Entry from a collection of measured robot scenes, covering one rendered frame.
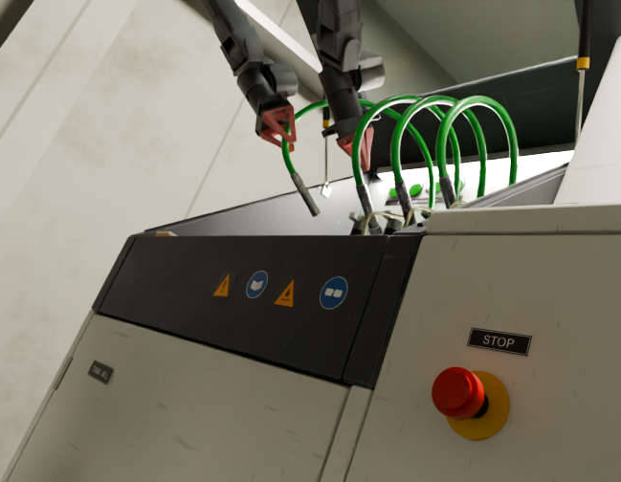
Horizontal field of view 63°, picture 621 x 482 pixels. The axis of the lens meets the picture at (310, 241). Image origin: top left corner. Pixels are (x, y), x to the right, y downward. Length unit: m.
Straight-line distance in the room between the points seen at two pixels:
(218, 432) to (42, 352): 1.85
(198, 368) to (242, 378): 0.09
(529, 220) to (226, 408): 0.38
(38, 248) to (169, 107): 0.89
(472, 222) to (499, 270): 0.06
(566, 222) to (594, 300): 0.07
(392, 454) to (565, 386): 0.14
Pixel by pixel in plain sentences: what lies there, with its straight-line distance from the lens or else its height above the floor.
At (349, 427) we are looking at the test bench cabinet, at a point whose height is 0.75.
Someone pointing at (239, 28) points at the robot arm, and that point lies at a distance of 1.14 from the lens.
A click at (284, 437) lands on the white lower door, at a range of 0.53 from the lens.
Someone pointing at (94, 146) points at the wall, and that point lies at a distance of 2.51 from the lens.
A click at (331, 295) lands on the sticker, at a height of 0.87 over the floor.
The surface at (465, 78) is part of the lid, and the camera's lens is 1.29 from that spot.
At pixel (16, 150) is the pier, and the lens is 2.20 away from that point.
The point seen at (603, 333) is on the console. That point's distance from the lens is 0.41.
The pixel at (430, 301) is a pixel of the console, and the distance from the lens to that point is 0.48.
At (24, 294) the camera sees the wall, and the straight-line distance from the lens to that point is 2.40.
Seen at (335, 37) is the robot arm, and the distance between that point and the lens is 0.95.
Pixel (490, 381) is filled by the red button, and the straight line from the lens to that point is 0.42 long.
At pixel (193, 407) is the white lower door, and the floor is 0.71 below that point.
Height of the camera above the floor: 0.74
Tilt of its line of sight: 18 degrees up
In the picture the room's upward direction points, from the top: 21 degrees clockwise
